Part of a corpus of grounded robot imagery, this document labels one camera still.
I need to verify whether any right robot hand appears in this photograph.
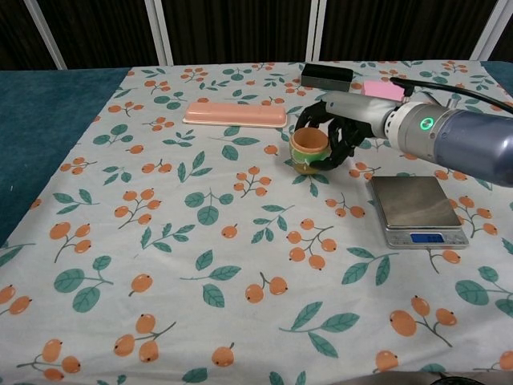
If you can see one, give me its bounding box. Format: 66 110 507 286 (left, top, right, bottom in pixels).
297 90 402 172

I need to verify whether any orange and green cup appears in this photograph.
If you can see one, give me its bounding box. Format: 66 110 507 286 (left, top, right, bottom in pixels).
289 128 330 175

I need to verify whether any silver digital kitchen scale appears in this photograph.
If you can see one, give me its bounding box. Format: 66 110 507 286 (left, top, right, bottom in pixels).
368 175 469 249

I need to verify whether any pink rectangular block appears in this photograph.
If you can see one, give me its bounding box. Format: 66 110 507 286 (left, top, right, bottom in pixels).
362 79 405 102

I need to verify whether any black rectangular tin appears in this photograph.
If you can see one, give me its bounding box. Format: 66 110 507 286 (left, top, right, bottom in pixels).
301 63 354 92

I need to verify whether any pink long lidded box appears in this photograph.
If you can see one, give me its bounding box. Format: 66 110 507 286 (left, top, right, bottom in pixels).
182 101 289 129

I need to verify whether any floral fruit print tablecloth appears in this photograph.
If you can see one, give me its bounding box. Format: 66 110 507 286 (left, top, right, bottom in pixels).
0 59 513 385

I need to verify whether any teal table cover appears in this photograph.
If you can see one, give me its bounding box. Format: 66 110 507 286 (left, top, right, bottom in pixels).
0 67 133 248

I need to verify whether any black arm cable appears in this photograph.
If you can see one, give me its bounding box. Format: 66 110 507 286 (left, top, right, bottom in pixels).
390 76 513 115

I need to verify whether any white folding screen frame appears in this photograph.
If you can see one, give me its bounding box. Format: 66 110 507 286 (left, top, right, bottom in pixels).
26 0 513 70

